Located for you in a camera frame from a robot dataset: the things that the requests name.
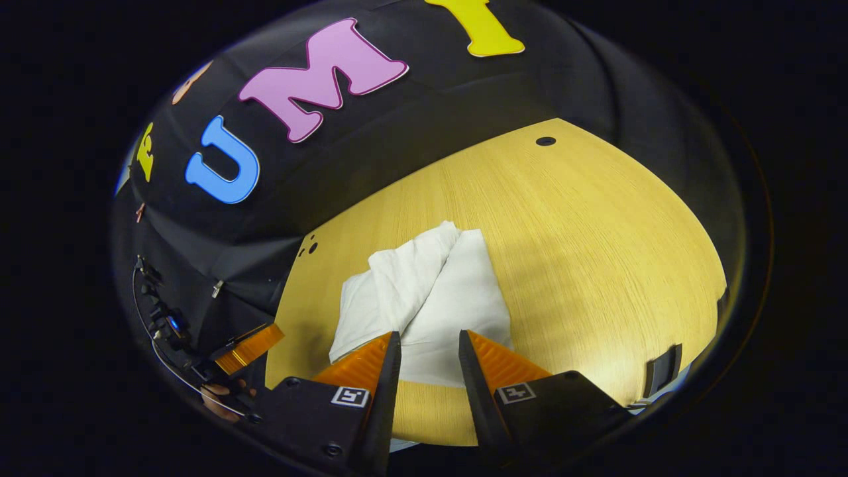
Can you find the black rectangular holder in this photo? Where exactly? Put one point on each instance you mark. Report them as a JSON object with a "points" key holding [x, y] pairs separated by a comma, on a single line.
{"points": [[662, 371]]}

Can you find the small red clip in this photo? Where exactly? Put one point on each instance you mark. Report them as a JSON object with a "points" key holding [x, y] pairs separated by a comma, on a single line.
{"points": [[140, 212]]}

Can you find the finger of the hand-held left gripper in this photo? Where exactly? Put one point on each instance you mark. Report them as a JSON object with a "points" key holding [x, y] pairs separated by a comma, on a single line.
{"points": [[252, 348]]}

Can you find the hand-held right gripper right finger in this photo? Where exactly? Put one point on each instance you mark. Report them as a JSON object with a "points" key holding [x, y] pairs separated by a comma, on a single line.
{"points": [[477, 397]]}

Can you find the black backdrop cloth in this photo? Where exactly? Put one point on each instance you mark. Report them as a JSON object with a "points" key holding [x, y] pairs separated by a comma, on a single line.
{"points": [[411, 119]]}

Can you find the small white clip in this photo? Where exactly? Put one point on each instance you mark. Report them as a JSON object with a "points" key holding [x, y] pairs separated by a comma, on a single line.
{"points": [[217, 288]]}

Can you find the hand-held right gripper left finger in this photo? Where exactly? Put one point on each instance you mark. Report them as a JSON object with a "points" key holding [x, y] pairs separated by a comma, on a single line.
{"points": [[391, 397]]}

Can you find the white jeans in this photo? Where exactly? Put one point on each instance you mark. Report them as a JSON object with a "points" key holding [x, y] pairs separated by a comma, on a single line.
{"points": [[457, 298]]}

